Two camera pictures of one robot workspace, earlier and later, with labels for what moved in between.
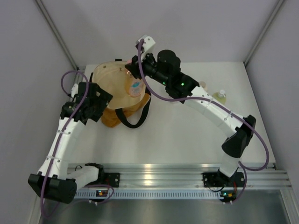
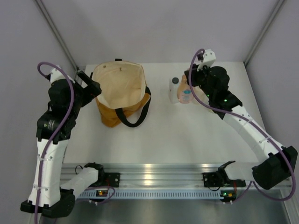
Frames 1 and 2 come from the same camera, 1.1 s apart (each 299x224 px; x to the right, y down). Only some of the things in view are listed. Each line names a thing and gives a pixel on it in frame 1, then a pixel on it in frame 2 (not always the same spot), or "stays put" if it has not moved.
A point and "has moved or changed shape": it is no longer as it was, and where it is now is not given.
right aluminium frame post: x=275 y=9 stays put
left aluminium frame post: x=60 y=39 stays put
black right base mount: x=220 y=179 stays put
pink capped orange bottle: x=136 y=86 has moved or changed shape
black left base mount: x=112 y=179 stays put
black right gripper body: x=150 y=68 -> x=199 y=78
